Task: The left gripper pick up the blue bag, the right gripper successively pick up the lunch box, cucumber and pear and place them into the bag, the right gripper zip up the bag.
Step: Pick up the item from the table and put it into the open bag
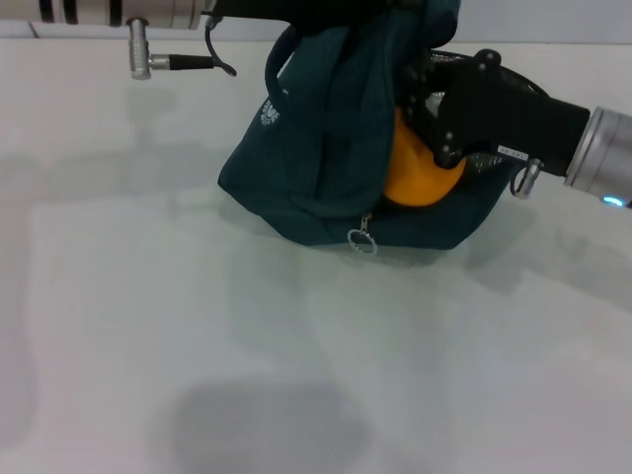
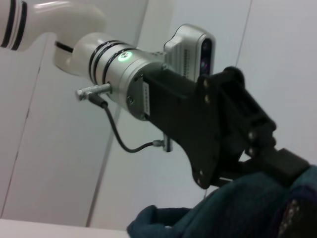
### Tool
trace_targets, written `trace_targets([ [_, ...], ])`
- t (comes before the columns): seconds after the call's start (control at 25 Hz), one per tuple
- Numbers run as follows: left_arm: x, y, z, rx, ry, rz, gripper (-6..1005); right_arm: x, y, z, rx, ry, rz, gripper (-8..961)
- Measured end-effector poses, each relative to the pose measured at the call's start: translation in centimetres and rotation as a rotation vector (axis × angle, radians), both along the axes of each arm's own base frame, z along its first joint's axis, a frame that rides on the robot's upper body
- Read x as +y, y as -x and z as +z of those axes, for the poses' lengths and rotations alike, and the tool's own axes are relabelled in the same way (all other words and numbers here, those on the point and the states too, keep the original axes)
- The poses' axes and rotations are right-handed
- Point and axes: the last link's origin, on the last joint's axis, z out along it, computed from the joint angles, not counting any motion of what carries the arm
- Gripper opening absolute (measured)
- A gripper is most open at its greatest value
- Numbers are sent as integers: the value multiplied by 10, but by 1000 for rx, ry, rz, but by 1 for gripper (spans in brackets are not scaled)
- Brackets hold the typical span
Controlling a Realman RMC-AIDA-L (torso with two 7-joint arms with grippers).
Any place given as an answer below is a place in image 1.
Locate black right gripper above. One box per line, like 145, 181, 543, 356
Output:
400, 47, 593, 178

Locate left arm cable with connector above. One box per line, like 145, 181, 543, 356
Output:
126, 17, 238, 80

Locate right arm cable with connector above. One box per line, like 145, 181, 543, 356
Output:
510, 157, 545, 199

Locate arm cable with connector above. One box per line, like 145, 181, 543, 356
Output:
510, 157, 545, 199
126, 17, 238, 80

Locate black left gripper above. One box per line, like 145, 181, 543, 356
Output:
201, 0, 429, 37

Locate dark teal insulated lunch bag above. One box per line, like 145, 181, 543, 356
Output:
216, 0, 514, 254

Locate yellow orange pear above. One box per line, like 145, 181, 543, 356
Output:
382, 106, 468, 207

